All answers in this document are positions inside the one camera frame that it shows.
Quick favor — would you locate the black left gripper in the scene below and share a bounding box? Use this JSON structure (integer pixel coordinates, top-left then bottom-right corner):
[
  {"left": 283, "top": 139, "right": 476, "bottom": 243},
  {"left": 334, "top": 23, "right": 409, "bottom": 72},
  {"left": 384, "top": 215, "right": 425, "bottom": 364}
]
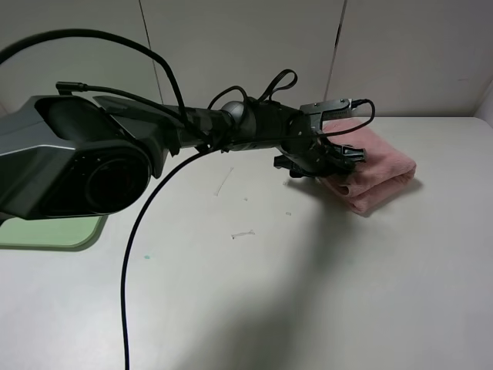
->
[{"left": 273, "top": 114, "right": 366, "bottom": 178}]

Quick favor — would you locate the pink fluffy towel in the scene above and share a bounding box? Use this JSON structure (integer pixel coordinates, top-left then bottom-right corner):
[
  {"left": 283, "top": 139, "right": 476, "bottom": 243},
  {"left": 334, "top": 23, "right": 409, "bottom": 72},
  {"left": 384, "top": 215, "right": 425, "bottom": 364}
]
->
[{"left": 319, "top": 126, "right": 417, "bottom": 215}]

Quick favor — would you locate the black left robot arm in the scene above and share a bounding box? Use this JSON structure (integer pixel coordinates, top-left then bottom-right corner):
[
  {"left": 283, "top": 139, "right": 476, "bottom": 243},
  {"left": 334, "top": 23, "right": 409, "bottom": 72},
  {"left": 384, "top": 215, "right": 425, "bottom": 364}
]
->
[{"left": 1, "top": 96, "right": 366, "bottom": 220}]

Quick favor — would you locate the light green plastic tray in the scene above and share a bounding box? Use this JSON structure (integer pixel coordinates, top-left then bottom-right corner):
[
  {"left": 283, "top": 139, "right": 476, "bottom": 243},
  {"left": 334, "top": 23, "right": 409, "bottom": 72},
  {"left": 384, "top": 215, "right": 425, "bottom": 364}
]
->
[{"left": 1, "top": 216, "right": 108, "bottom": 252}]

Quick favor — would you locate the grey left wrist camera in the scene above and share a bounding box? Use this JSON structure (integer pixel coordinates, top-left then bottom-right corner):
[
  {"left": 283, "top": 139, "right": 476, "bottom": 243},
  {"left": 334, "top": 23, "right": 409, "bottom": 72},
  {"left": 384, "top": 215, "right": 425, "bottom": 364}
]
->
[{"left": 300, "top": 99, "right": 353, "bottom": 133}]

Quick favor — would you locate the thin black camera cable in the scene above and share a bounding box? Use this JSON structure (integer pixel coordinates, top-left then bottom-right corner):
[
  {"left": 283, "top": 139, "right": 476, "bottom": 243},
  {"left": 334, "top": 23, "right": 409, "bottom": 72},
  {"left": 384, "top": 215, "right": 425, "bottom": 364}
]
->
[{"left": 0, "top": 29, "right": 377, "bottom": 155}]

